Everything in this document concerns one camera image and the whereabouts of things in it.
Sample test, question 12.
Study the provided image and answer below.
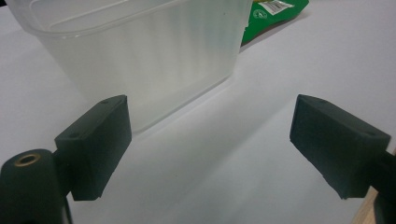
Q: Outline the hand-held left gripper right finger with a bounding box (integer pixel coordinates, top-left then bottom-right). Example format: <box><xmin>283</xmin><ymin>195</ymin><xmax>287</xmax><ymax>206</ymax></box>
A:
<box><xmin>289</xmin><ymin>93</ymin><xmax>391</xmax><ymax>200</ymax></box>

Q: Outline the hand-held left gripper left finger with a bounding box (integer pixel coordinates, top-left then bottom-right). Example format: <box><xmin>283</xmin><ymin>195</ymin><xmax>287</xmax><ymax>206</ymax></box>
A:
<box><xmin>54</xmin><ymin>94</ymin><xmax>133</xmax><ymax>202</ymax></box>

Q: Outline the translucent plastic container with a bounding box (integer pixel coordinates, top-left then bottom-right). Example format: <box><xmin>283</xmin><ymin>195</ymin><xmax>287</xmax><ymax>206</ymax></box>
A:
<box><xmin>4</xmin><ymin>0</ymin><xmax>253</xmax><ymax>134</ymax></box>

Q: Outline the green snack packet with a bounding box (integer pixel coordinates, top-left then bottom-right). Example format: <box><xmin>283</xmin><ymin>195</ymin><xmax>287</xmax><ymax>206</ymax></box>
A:
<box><xmin>241</xmin><ymin>0</ymin><xmax>311</xmax><ymax>46</ymax></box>

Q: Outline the wooden table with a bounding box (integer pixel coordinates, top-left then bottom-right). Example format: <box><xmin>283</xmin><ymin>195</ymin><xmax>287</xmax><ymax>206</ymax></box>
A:
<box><xmin>350</xmin><ymin>186</ymin><xmax>380</xmax><ymax>224</ymax></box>

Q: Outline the white table sheet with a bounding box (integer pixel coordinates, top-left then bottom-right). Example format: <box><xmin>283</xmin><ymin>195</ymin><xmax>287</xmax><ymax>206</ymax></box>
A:
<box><xmin>0</xmin><ymin>0</ymin><xmax>396</xmax><ymax>224</ymax></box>

